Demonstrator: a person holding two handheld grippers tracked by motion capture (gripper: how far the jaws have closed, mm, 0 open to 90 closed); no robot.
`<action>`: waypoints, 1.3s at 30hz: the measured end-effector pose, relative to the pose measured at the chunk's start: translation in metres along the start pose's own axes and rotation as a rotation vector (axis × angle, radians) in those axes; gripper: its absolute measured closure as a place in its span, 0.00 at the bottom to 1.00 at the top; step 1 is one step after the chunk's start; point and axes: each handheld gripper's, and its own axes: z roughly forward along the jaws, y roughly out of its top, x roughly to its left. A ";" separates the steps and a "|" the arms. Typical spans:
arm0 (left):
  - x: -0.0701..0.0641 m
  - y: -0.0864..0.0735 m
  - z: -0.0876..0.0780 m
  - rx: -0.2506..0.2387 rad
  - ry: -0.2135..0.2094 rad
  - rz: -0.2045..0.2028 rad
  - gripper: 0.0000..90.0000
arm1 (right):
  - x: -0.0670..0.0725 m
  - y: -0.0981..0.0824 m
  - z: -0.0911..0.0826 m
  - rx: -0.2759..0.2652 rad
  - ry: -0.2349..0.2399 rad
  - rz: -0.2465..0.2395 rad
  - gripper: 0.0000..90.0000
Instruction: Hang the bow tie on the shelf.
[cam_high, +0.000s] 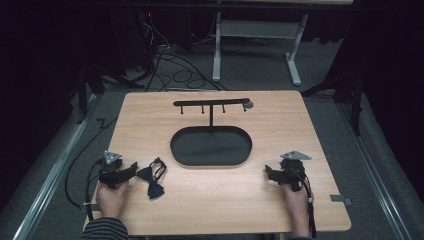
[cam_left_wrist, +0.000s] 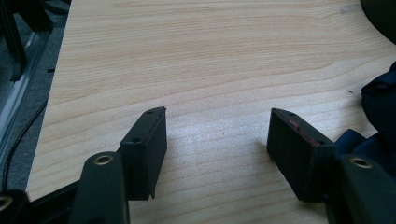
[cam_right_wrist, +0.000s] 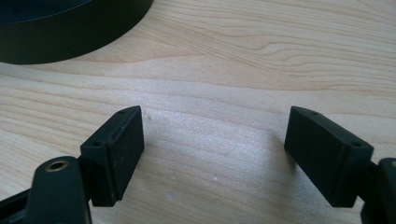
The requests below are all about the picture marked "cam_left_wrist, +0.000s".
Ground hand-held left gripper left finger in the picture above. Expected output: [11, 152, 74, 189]
[67, 105, 168, 224]

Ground silver aluminium rail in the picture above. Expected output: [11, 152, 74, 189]
[0, 30, 51, 162]

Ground black metal frame stand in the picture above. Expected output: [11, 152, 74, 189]
[0, 0, 54, 82]

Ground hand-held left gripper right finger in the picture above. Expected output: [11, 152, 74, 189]
[266, 107, 396, 224]

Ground dark round object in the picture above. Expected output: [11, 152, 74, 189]
[360, 0, 396, 45]

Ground dark blue cloth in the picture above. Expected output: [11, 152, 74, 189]
[334, 61, 396, 179]

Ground black cable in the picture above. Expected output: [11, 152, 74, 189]
[1, 98, 49, 191]

